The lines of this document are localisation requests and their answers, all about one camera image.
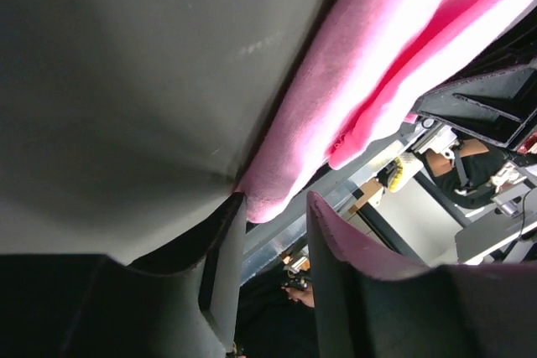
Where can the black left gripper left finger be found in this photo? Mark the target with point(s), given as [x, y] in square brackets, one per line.
[177, 301]

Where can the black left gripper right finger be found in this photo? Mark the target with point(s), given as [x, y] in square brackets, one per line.
[373, 302]

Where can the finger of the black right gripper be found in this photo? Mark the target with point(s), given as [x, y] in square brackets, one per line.
[499, 108]

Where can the pink t-shirt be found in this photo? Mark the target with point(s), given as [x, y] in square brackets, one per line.
[368, 64]

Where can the person in black clothing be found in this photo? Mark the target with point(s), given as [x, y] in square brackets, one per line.
[481, 161]

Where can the yellow object in background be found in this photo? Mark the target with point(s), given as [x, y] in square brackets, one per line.
[399, 172]

